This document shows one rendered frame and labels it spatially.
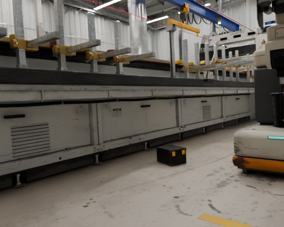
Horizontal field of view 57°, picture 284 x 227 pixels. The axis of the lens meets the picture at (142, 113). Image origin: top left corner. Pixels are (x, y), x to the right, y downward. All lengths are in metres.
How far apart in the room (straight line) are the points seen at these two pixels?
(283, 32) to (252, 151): 0.70
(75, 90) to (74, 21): 9.45
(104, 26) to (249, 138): 10.82
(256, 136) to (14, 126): 1.46
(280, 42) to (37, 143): 1.60
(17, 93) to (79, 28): 9.75
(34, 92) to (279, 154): 1.42
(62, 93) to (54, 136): 0.37
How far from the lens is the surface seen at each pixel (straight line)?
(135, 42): 7.14
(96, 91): 1.85
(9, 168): 1.77
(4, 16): 9.72
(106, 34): 12.06
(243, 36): 5.91
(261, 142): 1.68
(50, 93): 1.64
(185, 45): 2.83
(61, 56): 1.68
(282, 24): 1.74
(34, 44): 1.50
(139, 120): 2.51
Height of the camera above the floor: 0.50
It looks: 3 degrees down
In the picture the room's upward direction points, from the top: 3 degrees counter-clockwise
